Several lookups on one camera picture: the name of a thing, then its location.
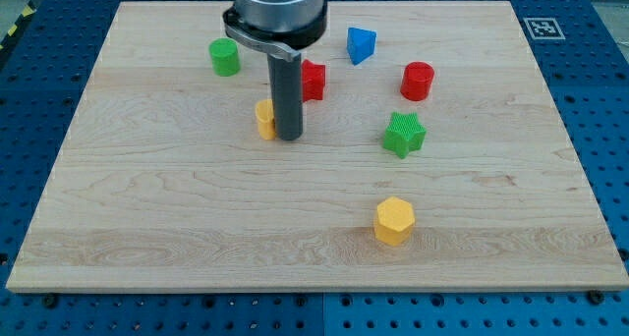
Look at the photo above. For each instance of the red star block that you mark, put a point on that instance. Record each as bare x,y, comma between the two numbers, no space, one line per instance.
313,81

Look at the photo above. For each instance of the green star block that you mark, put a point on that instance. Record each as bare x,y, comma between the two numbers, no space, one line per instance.
404,134

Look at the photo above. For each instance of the yellow hexagon block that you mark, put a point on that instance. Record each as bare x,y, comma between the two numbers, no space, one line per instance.
394,221

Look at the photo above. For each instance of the yellow block behind rod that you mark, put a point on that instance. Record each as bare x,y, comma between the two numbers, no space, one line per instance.
265,119

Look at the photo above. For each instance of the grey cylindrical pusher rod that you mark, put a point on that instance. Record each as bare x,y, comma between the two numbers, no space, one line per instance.
287,96

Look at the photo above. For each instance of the wooden board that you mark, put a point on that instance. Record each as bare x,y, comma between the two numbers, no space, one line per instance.
163,185

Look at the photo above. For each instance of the blue triangle block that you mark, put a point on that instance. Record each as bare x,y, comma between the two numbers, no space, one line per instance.
360,44

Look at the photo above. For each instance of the red cylinder block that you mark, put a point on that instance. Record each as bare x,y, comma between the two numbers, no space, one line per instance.
417,80

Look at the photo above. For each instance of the green cylinder block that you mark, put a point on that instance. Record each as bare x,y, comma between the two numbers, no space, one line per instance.
224,57

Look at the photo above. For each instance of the white fiducial marker tag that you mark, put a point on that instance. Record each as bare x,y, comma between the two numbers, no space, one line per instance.
543,28

